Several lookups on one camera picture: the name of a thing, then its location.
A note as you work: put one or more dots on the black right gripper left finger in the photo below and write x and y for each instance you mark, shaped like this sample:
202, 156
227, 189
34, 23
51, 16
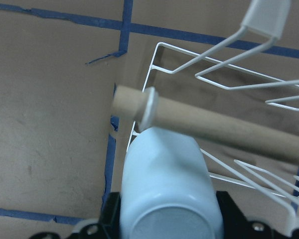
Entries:
110, 216

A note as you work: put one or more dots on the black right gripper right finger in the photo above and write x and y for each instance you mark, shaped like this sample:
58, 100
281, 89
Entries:
235, 222

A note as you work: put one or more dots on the light blue transferred cup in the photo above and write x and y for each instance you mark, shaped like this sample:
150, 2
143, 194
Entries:
166, 190

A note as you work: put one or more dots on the wooden dowel rod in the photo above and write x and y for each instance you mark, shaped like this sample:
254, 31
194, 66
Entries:
149, 109

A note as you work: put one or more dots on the white wire cup rack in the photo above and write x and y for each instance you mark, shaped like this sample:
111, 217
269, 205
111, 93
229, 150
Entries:
249, 69

